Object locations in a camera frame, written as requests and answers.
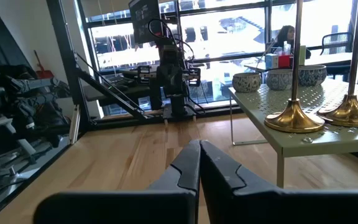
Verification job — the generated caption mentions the black mesh office chair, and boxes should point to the black mesh office chair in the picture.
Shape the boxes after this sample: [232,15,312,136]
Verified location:
[320,32,354,80]

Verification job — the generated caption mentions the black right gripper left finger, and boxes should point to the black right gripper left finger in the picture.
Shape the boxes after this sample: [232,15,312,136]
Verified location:
[33,139,201,224]

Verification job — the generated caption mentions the white roller blind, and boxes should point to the white roller blind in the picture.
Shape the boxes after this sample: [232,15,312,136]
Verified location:
[81,0,130,19]

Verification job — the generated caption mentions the pale metal strip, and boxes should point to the pale metal strip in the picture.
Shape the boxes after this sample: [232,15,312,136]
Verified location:
[69,104,82,146]

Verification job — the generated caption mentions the pale mottled ceramic candle bowl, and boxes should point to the pale mottled ceramic candle bowl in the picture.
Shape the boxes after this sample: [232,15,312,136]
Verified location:
[231,72,262,93]

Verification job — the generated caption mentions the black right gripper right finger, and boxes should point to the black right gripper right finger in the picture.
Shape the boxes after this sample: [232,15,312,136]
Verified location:
[200,140,358,224]

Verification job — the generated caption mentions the black monitor screen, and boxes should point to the black monitor screen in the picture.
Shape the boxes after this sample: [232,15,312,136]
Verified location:
[128,0,163,44]

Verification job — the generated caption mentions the teal leaf patterned candle bowl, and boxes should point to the teal leaf patterned candle bowl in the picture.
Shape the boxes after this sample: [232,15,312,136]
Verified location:
[265,68,294,91]

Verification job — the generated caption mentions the black box with white labels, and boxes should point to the black box with white labels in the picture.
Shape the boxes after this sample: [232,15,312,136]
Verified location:
[187,67,201,87]
[137,65,151,84]

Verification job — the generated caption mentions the green perforated metal shelf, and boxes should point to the green perforated metal shelf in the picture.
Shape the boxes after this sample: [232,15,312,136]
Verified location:
[227,76,358,189]

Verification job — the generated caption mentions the blue floral patterned candle bowl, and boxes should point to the blue floral patterned candle bowl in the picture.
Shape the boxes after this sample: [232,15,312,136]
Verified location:
[297,64,328,87]

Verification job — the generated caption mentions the black metal frame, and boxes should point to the black metal frame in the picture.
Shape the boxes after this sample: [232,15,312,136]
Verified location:
[46,0,155,131]

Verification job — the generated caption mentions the tall gold brass candlestick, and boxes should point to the tall gold brass candlestick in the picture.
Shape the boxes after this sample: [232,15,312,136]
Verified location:
[264,0,325,134]
[317,0,358,128]

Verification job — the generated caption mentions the seated person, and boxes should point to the seated person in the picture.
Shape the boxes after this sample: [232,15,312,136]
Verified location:
[270,24,312,60]

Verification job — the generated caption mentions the white cylinder container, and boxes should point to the white cylinder container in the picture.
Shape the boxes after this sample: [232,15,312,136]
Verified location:
[298,45,306,66]

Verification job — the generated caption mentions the red dustpan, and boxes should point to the red dustpan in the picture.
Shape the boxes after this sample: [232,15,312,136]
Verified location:
[33,49,55,79]

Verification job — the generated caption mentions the red box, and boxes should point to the red box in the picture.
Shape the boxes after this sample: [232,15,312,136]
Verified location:
[278,54,293,68]

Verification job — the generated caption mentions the blue and white box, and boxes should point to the blue and white box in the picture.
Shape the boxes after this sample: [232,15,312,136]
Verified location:
[265,53,279,69]

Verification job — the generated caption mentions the black keyboard tray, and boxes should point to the black keyboard tray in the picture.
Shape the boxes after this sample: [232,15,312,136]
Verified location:
[84,67,164,106]

